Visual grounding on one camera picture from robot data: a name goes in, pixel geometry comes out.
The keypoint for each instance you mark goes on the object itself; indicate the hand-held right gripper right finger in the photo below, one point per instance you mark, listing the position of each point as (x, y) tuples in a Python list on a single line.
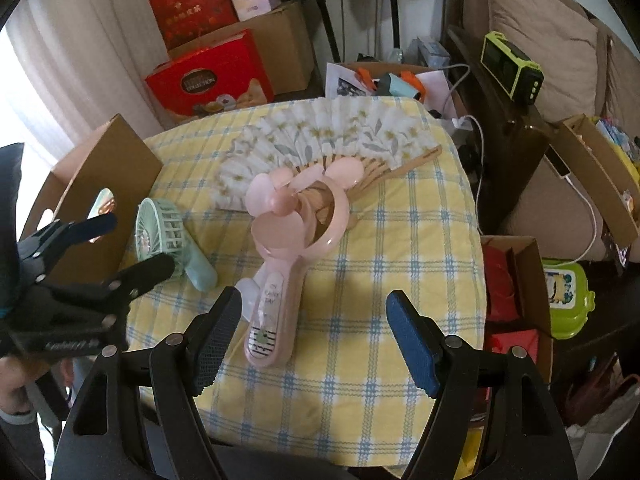
[(415, 345)]

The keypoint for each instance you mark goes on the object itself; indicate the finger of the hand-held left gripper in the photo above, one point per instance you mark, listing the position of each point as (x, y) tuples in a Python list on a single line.
[(125, 280), (65, 235)]

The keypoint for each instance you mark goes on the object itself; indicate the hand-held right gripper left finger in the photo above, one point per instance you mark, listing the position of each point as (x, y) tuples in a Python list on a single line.
[(215, 342)]

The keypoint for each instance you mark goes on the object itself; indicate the round painted paper fan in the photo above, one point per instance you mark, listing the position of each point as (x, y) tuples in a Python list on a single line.
[(104, 205)]

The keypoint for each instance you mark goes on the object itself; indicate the mint green mini fan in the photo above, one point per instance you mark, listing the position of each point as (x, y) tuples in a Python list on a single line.
[(160, 232)]

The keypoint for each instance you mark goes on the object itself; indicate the pink handheld fan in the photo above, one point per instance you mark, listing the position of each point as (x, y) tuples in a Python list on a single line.
[(280, 240)]

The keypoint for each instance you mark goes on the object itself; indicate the white floral folding fan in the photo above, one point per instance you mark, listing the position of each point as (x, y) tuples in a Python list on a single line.
[(325, 135)]

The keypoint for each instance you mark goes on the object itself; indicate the person's left forearm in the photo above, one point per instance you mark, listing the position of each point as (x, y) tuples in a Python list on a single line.
[(20, 450)]

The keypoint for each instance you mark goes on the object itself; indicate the person's left hand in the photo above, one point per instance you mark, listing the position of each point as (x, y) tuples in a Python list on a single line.
[(12, 385)]

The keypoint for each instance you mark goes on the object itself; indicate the yellow plaid tablecloth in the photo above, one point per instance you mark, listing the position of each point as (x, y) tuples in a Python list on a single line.
[(350, 310)]

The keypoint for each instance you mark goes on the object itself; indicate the yellow plastic bag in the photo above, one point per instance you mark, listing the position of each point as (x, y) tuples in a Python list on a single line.
[(472, 452)]

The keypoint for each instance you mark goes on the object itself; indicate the cardboard box with red bags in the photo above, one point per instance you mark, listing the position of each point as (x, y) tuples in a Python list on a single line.
[(530, 285)]

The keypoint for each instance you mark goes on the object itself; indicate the green plastic toy case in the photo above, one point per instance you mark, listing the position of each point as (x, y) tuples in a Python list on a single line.
[(567, 300)]

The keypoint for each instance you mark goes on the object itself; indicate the white curtain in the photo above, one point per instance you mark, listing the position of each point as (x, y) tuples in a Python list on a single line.
[(75, 60)]

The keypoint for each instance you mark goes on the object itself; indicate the brown sofa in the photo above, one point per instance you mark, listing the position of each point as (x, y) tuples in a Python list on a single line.
[(540, 200)]

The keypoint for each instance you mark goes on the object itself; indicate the white paper bag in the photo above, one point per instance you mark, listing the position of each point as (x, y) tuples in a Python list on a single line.
[(600, 435)]

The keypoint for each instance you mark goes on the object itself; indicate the red gift box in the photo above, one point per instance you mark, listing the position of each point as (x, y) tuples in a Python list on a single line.
[(210, 80)]

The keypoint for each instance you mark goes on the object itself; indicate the smartphone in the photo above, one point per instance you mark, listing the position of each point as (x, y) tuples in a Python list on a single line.
[(561, 162)]

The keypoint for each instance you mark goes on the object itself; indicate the long cardboard tray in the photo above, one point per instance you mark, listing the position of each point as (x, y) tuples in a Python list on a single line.
[(600, 175)]

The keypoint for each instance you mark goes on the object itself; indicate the open cardboard box of tools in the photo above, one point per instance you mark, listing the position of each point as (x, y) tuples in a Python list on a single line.
[(395, 85)]

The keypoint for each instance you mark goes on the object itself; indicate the red gift bag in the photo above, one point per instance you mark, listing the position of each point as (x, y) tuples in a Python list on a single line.
[(195, 5)]

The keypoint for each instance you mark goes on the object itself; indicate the large brown cardboard box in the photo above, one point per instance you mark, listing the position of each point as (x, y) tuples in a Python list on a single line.
[(280, 50)]

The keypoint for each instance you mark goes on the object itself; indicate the pile of colourful bags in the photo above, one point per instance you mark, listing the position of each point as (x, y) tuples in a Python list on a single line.
[(620, 137)]

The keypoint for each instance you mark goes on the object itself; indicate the green black portable radio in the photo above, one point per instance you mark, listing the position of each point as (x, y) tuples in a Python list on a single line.
[(510, 67)]

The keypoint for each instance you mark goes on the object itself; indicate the small grey box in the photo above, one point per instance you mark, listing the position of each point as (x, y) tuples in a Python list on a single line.
[(432, 50)]

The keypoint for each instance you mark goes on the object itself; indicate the large beige sofa cushion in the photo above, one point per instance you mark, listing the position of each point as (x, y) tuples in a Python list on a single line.
[(540, 25)]

